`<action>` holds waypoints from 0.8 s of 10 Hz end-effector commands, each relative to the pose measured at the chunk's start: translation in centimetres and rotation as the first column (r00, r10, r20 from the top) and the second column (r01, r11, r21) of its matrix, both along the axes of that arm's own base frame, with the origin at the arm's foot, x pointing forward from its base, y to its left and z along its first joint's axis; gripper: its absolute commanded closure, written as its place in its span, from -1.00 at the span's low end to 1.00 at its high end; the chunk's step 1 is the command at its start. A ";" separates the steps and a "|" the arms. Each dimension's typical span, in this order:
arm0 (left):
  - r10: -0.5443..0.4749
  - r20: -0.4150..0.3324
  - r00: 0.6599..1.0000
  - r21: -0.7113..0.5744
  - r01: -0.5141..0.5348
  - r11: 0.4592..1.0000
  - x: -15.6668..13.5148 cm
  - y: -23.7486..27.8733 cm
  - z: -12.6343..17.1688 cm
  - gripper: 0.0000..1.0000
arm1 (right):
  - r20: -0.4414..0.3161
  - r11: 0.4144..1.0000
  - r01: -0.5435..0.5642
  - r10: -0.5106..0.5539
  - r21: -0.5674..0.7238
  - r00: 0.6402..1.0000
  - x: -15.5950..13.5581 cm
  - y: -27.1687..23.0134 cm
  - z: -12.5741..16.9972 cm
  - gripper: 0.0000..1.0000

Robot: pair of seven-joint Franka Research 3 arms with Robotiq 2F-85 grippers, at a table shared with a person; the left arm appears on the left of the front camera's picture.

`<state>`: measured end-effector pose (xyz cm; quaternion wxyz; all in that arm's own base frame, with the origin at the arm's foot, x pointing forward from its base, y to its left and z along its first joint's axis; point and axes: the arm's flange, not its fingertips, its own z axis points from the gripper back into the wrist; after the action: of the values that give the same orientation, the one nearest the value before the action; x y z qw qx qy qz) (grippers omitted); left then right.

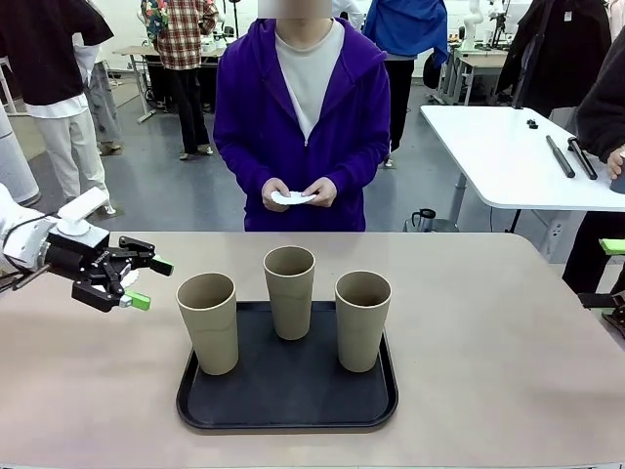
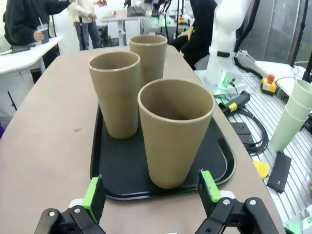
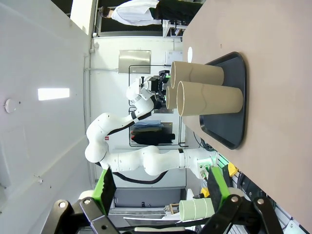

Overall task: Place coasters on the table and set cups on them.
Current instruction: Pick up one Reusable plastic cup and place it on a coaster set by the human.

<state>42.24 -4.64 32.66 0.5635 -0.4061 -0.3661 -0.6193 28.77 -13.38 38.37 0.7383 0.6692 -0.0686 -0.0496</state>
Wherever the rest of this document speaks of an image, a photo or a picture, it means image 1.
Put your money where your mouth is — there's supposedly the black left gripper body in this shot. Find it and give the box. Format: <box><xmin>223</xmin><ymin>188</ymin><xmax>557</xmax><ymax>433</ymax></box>
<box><xmin>46</xmin><ymin>228</ymin><xmax>131</xmax><ymax>290</ymax></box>

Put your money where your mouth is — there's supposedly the dark grey cup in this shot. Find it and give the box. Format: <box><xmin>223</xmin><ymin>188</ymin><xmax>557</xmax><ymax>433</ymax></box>
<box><xmin>609</xmin><ymin>154</ymin><xmax>625</xmax><ymax>195</ymax></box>

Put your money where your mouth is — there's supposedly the tall beige cup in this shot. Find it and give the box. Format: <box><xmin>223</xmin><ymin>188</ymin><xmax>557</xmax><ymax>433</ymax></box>
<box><xmin>334</xmin><ymin>271</ymin><xmax>393</xmax><ymax>373</ymax></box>
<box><xmin>263</xmin><ymin>245</ymin><xmax>315</xmax><ymax>341</ymax></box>
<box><xmin>176</xmin><ymin>272</ymin><xmax>239</xmax><ymax>376</ymax></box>

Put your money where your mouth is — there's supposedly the person's right forearm purple sleeve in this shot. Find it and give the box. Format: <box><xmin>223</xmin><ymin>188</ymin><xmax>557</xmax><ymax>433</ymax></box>
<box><xmin>214</xmin><ymin>136</ymin><xmax>272</xmax><ymax>196</ymax></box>

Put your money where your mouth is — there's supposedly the person's left forearm purple sleeve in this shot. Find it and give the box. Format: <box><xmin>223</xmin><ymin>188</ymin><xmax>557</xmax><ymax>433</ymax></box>
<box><xmin>331</xmin><ymin>136</ymin><xmax>392</xmax><ymax>201</ymax></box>

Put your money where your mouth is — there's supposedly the bystander's hand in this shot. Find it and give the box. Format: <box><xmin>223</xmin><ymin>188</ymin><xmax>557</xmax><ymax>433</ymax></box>
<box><xmin>606</xmin><ymin>146</ymin><xmax>625</xmax><ymax>180</ymax></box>

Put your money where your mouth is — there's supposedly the person's right hand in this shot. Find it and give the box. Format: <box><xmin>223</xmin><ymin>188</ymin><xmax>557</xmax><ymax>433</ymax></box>
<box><xmin>261</xmin><ymin>178</ymin><xmax>295</xmax><ymax>214</ymax></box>

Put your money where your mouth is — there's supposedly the person's left hand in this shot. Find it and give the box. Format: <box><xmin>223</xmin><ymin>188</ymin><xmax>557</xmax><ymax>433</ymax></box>
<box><xmin>303</xmin><ymin>179</ymin><xmax>339</xmax><ymax>206</ymax></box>

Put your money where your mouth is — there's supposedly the white cylindrical air purifier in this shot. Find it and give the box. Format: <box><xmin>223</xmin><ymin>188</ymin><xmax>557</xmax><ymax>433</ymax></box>
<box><xmin>0</xmin><ymin>105</ymin><xmax>41</xmax><ymax>206</ymax></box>

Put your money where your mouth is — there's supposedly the person in black sweater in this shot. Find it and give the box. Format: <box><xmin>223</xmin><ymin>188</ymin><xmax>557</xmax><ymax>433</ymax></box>
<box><xmin>561</xmin><ymin>43</ymin><xmax>625</xmax><ymax>294</ymax></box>

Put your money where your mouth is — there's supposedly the person in grey trousers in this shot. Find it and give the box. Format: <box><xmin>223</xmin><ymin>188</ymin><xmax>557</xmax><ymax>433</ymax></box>
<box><xmin>72</xmin><ymin>28</ymin><xmax>123</xmax><ymax>153</ymax></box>

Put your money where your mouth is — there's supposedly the white side table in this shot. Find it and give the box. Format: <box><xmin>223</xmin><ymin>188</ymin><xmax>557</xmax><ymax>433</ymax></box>
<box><xmin>419</xmin><ymin>105</ymin><xmax>625</xmax><ymax>234</ymax></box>

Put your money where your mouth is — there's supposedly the person in purple hoodie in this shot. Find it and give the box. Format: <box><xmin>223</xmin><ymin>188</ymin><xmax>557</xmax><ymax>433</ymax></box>
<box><xmin>213</xmin><ymin>17</ymin><xmax>392</xmax><ymax>234</ymax></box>

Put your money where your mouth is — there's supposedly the black and silver thermos jug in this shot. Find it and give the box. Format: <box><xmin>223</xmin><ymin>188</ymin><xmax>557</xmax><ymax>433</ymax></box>
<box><xmin>408</xmin><ymin>208</ymin><xmax>438</xmax><ymax>234</ymax></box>

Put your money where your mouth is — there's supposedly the grey workshop table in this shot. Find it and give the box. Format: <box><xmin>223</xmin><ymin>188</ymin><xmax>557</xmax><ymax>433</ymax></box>
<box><xmin>112</xmin><ymin>44</ymin><xmax>162</xmax><ymax>123</ymax></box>

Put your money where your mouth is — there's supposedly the person in black coat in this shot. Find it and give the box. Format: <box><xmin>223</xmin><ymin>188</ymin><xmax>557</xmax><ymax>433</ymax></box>
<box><xmin>495</xmin><ymin>0</ymin><xmax>614</xmax><ymax>133</ymax></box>

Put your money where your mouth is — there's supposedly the black plastic tray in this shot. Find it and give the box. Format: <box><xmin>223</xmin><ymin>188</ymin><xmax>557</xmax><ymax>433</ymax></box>
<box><xmin>176</xmin><ymin>300</ymin><xmax>399</xmax><ymax>434</ymax></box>

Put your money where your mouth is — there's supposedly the person in black shirt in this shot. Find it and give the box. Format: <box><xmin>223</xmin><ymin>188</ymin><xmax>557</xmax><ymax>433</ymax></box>
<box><xmin>0</xmin><ymin>0</ymin><xmax>116</xmax><ymax>216</ymax></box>

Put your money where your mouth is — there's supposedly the person in plaid shirt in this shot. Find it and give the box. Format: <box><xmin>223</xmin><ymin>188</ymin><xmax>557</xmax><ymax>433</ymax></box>
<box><xmin>140</xmin><ymin>0</ymin><xmax>219</xmax><ymax>161</ymax></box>

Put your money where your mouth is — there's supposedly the grey metal desk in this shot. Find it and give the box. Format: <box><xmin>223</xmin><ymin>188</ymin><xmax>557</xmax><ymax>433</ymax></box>
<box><xmin>451</xmin><ymin>46</ymin><xmax>509</xmax><ymax>107</ymax></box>

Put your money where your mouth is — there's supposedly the black bag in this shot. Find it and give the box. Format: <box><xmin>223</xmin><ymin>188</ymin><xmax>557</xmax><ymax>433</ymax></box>
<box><xmin>422</xmin><ymin>51</ymin><xmax>441</xmax><ymax>90</ymax></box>

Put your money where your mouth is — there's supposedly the person in blue jacket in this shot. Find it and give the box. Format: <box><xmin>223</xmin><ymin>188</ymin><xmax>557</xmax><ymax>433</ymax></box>
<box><xmin>363</xmin><ymin>0</ymin><xmax>450</xmax><ymax>170</ymax></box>

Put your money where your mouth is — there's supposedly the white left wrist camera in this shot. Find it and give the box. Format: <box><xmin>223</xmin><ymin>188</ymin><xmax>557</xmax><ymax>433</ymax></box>
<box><xmin>57</xmin><ymin>188</ymin><xmax>109</xmax><ymax>235</ymax></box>

